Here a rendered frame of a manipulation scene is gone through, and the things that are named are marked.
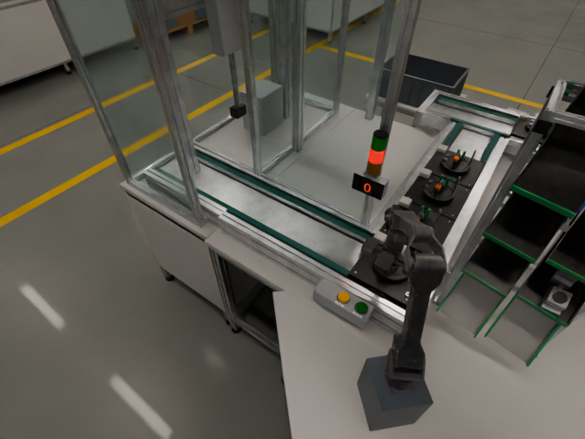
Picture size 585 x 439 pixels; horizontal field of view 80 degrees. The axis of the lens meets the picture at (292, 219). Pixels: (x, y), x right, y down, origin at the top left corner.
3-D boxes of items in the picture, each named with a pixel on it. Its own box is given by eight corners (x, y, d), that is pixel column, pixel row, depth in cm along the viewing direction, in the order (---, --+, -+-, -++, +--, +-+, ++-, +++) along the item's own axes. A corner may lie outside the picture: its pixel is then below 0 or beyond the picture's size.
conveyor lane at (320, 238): (402, 321, 128) (409, 307, 121) (231, 224, 161) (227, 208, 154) (430, 269, 144) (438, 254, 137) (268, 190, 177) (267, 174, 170)
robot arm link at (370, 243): (372, 223, 114) (363, 234, 111) (427, 249, 107) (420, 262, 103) (367, 239, 120) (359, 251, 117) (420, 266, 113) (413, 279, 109)
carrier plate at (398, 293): (408, 309, 121) (410, 307, 120) (347, 276, 131) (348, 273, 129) (433, 264, 135) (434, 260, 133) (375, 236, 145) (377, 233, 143)
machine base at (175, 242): (231, 327, 218) (206, 237, 156) (163, 278, 243) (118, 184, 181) (342, 201, 296) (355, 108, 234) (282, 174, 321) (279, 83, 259)
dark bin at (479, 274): (504, 298, 98) (510, 292, 91) (460, 271, 104) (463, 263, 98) (559, 222, 101) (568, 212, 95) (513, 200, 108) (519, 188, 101)
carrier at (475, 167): (470, 192, 163) (481, 171, 154) (420, 172, 173) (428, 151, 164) (484, 165, 177) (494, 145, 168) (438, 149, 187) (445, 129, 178)
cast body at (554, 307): (555, 317, 93) (565, 313, 87) (537, 308, 95) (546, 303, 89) (568, 290, 95) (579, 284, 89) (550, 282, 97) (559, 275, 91)
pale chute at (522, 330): (527, 363, 105) (527, 367, 101) (484, 334, 112) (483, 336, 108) (587, 287, 100) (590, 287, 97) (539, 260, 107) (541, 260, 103)
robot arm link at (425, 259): (448, 260, 75) (439, 247, 81) (413, 259, 75) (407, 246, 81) (422, 375, 87) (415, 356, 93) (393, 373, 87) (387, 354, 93)
